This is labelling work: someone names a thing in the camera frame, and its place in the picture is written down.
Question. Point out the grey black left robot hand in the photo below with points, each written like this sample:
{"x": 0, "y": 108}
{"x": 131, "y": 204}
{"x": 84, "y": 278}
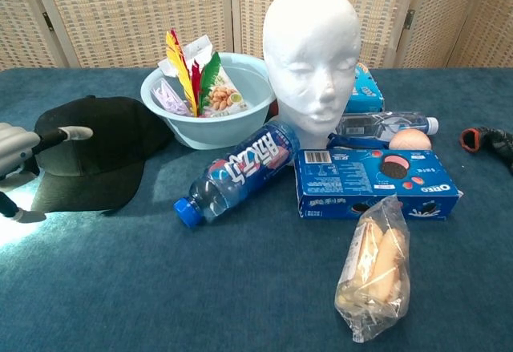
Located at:
{"x": 16, "y": 147}

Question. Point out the black baseball cap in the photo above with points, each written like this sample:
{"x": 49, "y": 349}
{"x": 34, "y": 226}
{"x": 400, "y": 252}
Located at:
{"x": 100, "y": 147}

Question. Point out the blue Pepsi bottle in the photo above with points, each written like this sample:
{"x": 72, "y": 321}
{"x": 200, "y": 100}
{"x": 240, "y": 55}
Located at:
{"x": 248, "y": 163}

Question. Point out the white foam mannequin head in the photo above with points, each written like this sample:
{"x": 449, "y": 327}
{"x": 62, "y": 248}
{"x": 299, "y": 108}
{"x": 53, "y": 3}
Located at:
{"x": 312, "y": 55}

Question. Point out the clear water bottle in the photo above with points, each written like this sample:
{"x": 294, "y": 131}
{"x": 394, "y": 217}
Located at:
{"x": 384, "y": 125}

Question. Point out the metal screen hinge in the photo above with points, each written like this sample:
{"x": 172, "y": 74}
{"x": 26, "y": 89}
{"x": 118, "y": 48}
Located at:
{"x": 409, "y": 18}
{"x": 48, "y": 21}

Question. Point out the clear bag of purple bands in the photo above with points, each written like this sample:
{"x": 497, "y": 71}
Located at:
{"x": 172, "y": 99}

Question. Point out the woven folding screen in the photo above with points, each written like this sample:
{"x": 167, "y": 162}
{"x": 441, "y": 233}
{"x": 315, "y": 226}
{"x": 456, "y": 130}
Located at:
{"x": 120, "y": 15}

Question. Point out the colourful feather shuttlecock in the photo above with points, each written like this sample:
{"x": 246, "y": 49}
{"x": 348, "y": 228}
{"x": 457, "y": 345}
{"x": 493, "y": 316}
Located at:
{"x": 182, "y": 71}

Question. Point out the blue velvet tablecloth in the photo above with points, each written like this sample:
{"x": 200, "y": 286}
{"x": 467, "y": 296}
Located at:
{"x": 160, "y": 280}

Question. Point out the light blue plastic basin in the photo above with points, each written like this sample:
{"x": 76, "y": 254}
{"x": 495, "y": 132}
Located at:
{"x": 216, "y": 132}

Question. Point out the white snack packet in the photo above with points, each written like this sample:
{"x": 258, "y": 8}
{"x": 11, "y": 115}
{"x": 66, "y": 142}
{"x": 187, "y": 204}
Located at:
{"x": 198, "y": 49}

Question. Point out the almond snack packet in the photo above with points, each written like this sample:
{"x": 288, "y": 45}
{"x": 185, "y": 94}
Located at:
{"x": 220, "y": 97}

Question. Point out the small red object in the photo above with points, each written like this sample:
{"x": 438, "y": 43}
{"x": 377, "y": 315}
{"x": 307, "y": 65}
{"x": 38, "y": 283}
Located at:
{"x": 274, "y": 109}

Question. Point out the large blue Oreo box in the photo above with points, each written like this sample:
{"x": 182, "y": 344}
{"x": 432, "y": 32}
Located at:
{"x": 340, "y": 179}

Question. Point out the blue snack wrapper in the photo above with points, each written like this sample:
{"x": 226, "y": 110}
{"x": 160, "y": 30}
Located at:
{"x": 352, "y": 142}

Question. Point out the small blue Oreo box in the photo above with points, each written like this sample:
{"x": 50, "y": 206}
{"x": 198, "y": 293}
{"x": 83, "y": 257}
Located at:
{"x": 366, "y": 95}

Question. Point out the bread in clear bag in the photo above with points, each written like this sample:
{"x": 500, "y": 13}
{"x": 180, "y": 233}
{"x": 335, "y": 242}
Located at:
{"x": 372, "y": 272}

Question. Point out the round peach bun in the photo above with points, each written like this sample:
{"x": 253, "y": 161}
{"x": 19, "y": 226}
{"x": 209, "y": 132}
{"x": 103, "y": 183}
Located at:
{"x": 410, "y": 140}

